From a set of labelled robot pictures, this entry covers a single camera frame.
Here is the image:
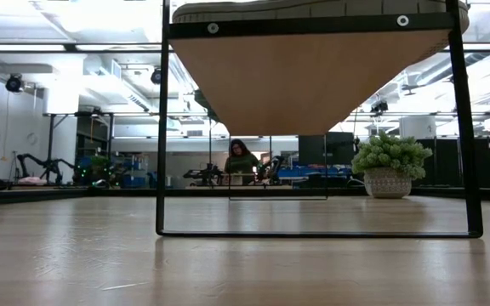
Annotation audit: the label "grey rubber slide sandal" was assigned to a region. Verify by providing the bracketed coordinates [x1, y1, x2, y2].
[171, 0, 471, 35]

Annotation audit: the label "black-framed wooden shelf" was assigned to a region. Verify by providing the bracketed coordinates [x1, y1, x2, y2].
[155, 0, 484, 239]

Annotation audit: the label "seated person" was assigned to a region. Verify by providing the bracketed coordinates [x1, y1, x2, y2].
[222, 138, 262, 186]

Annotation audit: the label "blue storage bins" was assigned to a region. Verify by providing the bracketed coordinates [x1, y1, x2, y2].
[115, 153, 149, 189]
[276, 165, 353, 179]

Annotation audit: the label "large black display screen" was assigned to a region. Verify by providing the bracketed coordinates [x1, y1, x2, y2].
[298, 131, 356, 167]

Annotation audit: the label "small green potted plant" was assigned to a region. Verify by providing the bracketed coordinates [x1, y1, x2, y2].
[350, 129, 435, 200]

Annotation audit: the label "green-lit background robot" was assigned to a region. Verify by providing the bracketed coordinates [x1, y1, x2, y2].
[74, 155, 121, 189]

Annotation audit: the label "white boxy unit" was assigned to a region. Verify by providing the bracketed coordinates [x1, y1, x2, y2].
[399, 115, 437, 139]

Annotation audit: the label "black partition panels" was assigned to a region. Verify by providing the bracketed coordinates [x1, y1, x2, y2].
[414, 129, 490, 188]

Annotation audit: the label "black metal rig frame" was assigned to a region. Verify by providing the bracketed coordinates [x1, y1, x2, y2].
[43, 110, 115, 182]

